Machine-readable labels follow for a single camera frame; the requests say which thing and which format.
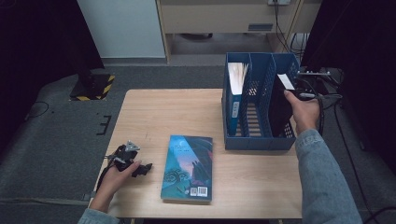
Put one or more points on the white power strip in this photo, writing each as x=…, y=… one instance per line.
x=279, y=2

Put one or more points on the beige wooden desk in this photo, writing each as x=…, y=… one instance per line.
x=218, y=17

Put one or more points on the thick bright blue book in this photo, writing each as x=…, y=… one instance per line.
x=235, y=93

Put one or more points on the black book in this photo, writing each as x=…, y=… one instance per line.
x=280, y=109

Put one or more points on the person's left hand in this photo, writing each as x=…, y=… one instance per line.
x=113, y=183

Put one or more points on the dark curtain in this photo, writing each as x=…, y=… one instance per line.
x=37, y=46
x=358, y=37

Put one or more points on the person's right hand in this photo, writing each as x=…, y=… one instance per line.
x=303, y=113

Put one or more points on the dark blue illustrated book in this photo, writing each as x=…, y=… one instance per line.
x=188, y=168

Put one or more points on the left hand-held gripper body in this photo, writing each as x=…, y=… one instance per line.
x=126, y=157

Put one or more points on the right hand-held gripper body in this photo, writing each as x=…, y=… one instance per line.
x=308, y=85

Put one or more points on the black yellow-striped stand base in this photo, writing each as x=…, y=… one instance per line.
x=93, y=90

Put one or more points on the blue plastic file rack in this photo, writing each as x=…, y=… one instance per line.
x=258, y=143

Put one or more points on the grey tape piece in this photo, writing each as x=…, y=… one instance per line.
x=88, y=196

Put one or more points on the white panel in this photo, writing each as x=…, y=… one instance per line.
x=121, y=28

